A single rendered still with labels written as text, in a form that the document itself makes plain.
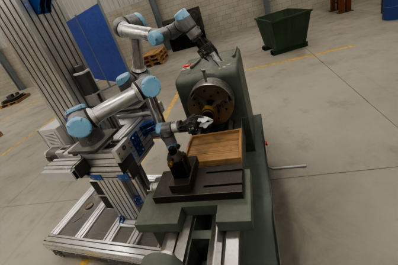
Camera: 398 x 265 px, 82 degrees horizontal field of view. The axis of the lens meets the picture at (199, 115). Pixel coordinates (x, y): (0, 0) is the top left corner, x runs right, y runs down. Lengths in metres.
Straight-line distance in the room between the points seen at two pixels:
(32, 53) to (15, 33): 0.13
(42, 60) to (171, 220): 1.17
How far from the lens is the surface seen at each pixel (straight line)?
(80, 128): 1.30
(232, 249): 1.02
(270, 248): 1.38
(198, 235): 1.12
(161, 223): 1.11
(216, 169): 1.17
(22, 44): 1.73
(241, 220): 1.00
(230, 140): 1.49
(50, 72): 1.67
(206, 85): 1.49
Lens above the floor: 1.72
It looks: 26 degrees down
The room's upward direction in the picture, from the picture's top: 18 degrees counter-clockwise
